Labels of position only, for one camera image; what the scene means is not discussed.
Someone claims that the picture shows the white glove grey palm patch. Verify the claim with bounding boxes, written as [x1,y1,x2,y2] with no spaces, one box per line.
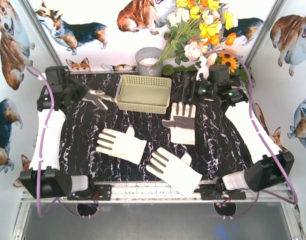
[162,102,196,145]

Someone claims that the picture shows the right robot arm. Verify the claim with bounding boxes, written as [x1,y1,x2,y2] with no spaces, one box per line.
[173,65,294,192]

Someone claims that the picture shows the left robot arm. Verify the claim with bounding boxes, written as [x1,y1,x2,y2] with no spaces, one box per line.
[20,66,89,199]

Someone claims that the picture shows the pale green storage basket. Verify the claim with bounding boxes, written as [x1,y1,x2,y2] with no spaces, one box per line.
[115,74,172,115]

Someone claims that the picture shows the small sunflower pot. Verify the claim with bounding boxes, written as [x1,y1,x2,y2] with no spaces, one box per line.
[215,52,241,76]

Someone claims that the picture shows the grey metal bucket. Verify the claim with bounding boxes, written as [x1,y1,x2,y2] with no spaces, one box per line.
[135,47,163,77]

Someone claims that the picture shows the artificial flower bouquet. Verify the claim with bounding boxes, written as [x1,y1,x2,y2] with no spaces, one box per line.
[157,0,238,65]

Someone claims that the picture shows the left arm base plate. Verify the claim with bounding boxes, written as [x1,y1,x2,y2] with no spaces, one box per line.
[67,184,112,201]

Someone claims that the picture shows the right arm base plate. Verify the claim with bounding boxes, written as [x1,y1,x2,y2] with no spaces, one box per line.
[198,184,246,200]

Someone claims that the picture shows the aluminium front frame rail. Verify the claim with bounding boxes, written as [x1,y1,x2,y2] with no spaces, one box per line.
[20,181,293,203]

